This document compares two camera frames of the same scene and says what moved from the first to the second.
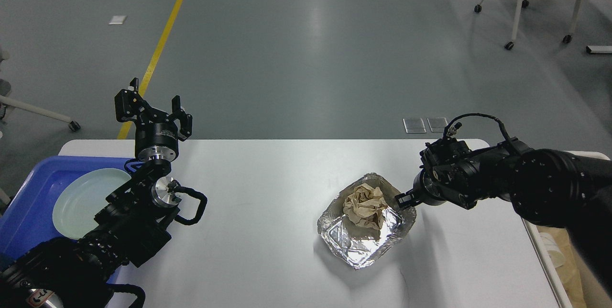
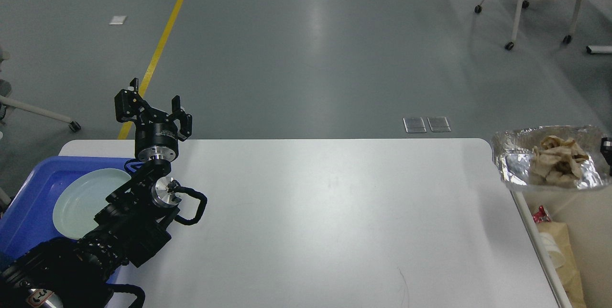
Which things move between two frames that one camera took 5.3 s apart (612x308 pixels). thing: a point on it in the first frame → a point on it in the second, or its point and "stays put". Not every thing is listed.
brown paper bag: [569, 273] stays put
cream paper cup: [556, 255] stays put
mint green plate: [81, 196] stays put
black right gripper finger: [409, 199] → [606, 146]
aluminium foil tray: [365, 222] → [513, 148]
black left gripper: [156, 141] stays put
